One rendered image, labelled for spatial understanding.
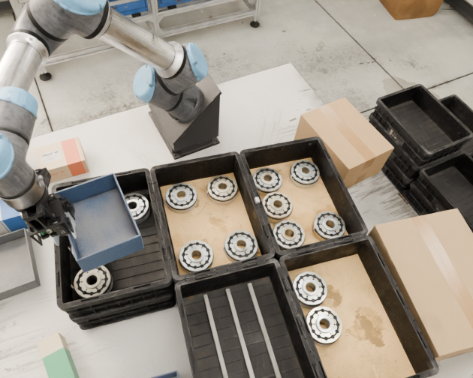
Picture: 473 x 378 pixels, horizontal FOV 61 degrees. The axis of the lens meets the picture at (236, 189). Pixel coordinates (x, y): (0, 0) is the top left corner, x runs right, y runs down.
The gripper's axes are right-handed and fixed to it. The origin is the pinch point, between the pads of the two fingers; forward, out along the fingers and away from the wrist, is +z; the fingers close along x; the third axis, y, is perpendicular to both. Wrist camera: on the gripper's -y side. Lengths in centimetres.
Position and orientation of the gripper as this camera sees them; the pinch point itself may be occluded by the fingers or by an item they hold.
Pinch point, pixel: (67, 228)
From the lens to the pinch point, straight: 103.5
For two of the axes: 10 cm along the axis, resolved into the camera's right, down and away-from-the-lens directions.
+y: 4.2, 7.7, -4.7
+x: 9.0, -3.9, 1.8
